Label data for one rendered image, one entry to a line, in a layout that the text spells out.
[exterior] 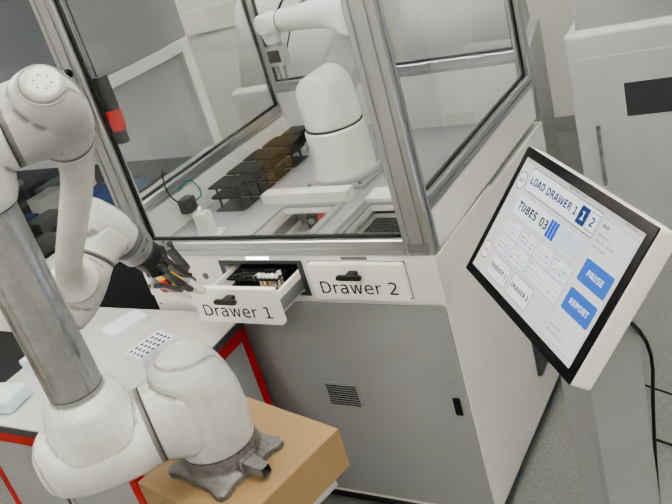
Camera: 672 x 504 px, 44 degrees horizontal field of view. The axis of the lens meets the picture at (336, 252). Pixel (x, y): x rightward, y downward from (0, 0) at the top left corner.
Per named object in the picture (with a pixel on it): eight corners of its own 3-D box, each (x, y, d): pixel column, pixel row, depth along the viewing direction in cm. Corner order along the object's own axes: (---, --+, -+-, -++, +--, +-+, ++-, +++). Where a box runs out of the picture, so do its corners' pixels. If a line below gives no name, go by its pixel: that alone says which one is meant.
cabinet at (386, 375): (506, 535, 241) (450, 306, 208) (231, 484, 296) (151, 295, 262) (582, 347, 312) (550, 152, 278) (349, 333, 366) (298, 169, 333)
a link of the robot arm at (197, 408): (266, 440, 160) (230, 348, 150) (178, 484, 155) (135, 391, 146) (243, 401, 174) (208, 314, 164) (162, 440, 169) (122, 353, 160)
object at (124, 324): (115, 340, 250) (113, 335, 250) (102, 333, 257) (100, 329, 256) (149, 318, 257) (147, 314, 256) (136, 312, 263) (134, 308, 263)
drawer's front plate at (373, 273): (410, 301, 211) (400, 264, 207) (316, 298, 227) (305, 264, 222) (413, 298, 213) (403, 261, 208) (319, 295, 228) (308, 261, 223)
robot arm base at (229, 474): (236, 510, 153) (226, 488, 150) (166, 475, 168) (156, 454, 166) (301, 448, 164) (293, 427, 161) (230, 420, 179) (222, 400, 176)
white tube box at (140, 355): (144, 370, 229) (139, 359, 227) (128, 363, 235) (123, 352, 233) (179, 346, 236) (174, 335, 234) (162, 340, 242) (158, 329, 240)
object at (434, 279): (446, 305, 209) (434, 255, 203) (152, 295, 262) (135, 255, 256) (546, 153, 279) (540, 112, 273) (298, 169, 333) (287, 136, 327)
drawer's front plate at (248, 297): (284, 325, 218) (272, 290, 214) (200, 320, 233) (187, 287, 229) (287, 321, 219) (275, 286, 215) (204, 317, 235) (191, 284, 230)
